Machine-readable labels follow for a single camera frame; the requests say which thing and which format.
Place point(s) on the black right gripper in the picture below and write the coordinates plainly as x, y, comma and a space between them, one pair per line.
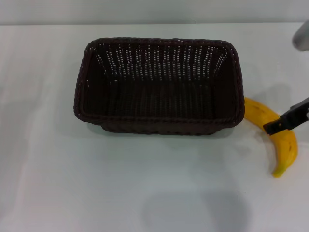
300, 113

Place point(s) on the yellow banana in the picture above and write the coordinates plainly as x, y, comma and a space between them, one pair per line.
285, 147

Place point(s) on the dark brown woven basket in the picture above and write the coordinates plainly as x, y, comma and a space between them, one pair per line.
159, 91

